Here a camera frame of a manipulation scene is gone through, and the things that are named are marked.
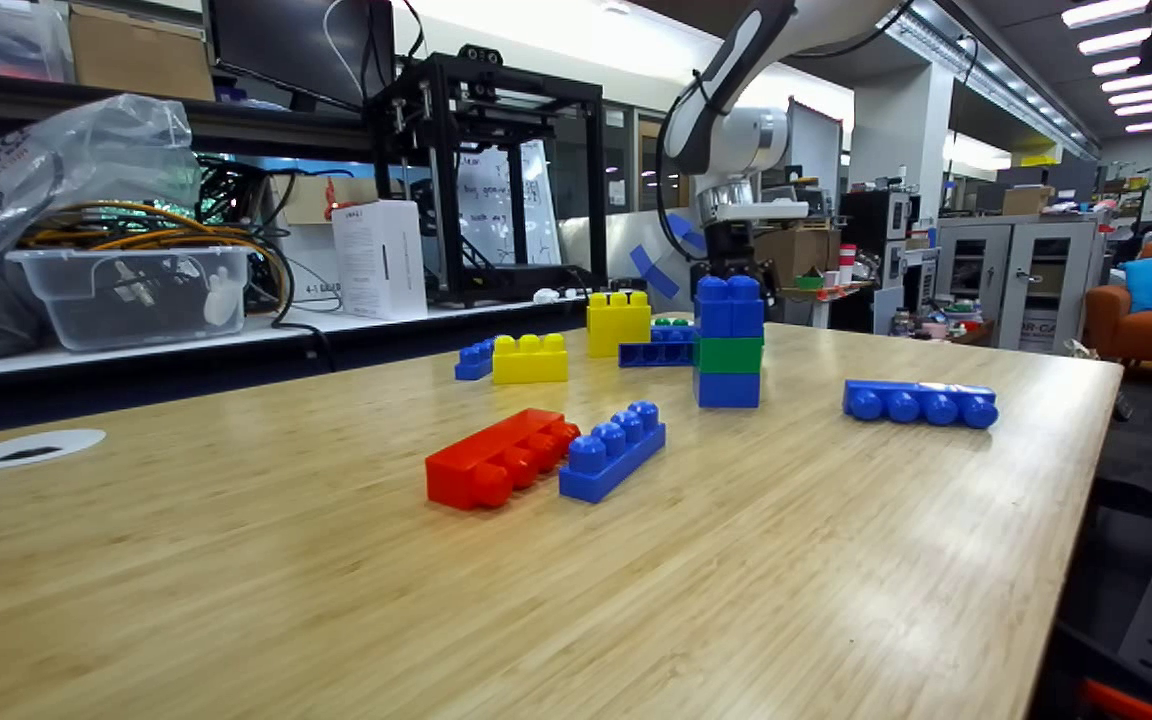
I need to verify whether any low blue stack block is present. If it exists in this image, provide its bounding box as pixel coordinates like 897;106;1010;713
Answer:
697;370;765;411

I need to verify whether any black wall shelf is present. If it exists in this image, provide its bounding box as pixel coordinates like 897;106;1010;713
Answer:
0;66;379;156

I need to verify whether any tall blue stack block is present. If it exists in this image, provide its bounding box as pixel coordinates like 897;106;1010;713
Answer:
692;274;767;344

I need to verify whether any white panel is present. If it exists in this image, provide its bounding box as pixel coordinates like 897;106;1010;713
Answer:
783;100;848;224

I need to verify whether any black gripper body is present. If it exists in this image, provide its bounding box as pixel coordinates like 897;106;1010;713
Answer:
702;218;767;283

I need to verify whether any clear sheet with blue tape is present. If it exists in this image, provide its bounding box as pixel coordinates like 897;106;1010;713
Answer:
555;205;721;316

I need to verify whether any large yellow block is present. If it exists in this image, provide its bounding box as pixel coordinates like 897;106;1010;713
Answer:
582;283;657;361

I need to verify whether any wide blue block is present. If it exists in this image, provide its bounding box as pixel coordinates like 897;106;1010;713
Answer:
650;316;702;354

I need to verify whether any yellow green wire bundle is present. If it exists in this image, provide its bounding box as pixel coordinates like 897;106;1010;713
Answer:
18;198;300;326

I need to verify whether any clear plastic bag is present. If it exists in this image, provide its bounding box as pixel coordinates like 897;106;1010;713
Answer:
0;93;208;363

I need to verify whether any orange sofa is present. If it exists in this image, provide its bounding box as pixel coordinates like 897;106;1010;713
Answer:
1084;234;1152;386

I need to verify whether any small yellow block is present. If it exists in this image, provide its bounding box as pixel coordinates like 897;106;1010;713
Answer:
489;328;576;394

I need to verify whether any grey wrapped box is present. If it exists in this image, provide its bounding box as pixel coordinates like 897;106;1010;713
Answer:
0;0;81;87

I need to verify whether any black monitor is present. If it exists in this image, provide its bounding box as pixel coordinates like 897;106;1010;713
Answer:
208;0;405;120

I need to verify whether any black 3D printer frame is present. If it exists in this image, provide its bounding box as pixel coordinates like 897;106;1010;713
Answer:
366;46;613;309

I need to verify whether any grey glass-door cabinet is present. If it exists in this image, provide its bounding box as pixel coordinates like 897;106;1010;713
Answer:
931;218;1111;357

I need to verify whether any clear plastic bin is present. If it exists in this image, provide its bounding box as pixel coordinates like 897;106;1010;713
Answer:
5;242;258;357

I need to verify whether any blue long block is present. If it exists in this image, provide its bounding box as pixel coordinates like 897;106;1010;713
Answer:
615;341;702;374
555;398;671;507
839;378;1003;431

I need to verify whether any red long block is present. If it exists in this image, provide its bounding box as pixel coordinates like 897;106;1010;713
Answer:
424;405;582;513

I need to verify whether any green stack block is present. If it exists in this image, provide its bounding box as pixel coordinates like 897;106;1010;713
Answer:
692;331;767;380

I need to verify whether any small blue block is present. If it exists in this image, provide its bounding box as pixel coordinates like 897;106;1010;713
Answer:
453;337;498;386

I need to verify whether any white table grommet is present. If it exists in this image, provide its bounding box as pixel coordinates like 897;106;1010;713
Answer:
0;423;113;475

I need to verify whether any brown cardboard box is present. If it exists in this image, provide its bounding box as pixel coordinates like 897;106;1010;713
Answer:
69;0;222;108
747;221;848;296

